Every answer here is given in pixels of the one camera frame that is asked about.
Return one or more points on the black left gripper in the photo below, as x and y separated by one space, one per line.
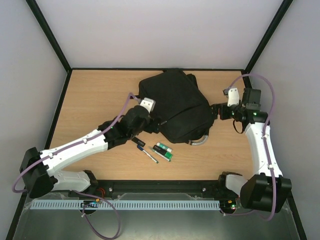
150 128

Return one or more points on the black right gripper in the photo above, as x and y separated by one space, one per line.
217 111

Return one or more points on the red highlighter marker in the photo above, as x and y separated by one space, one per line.
138 141

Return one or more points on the blue capped pen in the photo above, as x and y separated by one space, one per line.
147 154

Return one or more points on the green capped thin pen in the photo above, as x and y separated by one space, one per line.
159 154

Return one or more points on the black student bag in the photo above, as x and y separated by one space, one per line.
182 114

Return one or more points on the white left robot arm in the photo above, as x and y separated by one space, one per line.
43 171

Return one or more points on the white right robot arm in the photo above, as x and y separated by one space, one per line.
267 189

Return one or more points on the white green glue stick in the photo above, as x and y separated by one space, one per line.
163 146

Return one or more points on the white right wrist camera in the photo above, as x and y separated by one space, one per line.
233 97

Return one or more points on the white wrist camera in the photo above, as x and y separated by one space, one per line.
233 97
148 104

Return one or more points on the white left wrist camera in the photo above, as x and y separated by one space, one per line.
148 104

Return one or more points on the light blue cable duct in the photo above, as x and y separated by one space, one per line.
125 205

